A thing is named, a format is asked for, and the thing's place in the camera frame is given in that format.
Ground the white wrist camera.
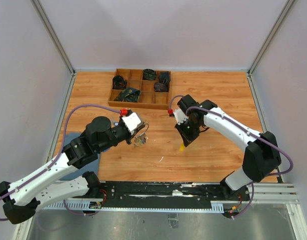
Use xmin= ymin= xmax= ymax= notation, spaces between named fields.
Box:
xmin=121 ymin=112 xmax=144 ymax=135
xmin=173 ymin=108 xmax=188 ymax=125

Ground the blue floral tie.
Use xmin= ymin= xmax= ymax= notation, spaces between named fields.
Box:
xmin=114 ymin=87 xmax=141 ymax=103

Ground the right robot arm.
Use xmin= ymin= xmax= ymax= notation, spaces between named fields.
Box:
xmin=167 ymin=94 xmax=282 ymax=200

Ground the rolled black tie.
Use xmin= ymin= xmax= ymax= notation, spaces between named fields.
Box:
xmin=112 ymin=75 xmax=127 ymax=90

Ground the keyring with keys and tags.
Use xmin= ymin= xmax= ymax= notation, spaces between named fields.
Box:
xmin=133 ymin=123 xmax=149 ymax=148

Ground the key with yellow tag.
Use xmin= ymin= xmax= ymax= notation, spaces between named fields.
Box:
xmin=179 ymin=143 xmax=186 ymax=152

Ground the wooden compartment tray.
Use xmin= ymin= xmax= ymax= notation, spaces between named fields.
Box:
xmin=108 ymin=68 xmax=172 ymax=110

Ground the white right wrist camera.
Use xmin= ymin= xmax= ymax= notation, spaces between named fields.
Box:
xmin=173 ymin=108 xmax=188 ymax=125

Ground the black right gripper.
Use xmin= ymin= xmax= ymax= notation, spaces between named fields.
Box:
xmin=175 ymin=117 xmax=202 ymax=147

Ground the rolled green patterned tie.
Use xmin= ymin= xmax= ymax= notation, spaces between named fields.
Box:
xmin=142 ymin=68 xmax=157 ymax=81

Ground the rolled dark blue tie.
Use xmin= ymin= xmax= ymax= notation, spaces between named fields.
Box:
xmin=158 ymin=71 xmax=171 ymax=86

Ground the rolled brown tie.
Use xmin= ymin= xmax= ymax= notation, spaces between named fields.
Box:
xmin=153 ymin=81 xmax=169 ymax=93

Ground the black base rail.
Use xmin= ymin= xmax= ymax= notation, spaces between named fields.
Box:
xmin=40 ymin=180 xmax=299 ymax=213

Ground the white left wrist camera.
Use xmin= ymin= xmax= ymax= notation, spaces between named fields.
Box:
xmin=121 ymin=112 xmax=144 ymax=135

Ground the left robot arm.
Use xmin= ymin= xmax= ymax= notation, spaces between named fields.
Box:
xmin=0 ymin=112 xmax=144 ymax=225

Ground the blue cloth mat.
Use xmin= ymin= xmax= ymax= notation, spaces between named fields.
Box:
xmin=59 ymin=133 xmax=101 ymax=181

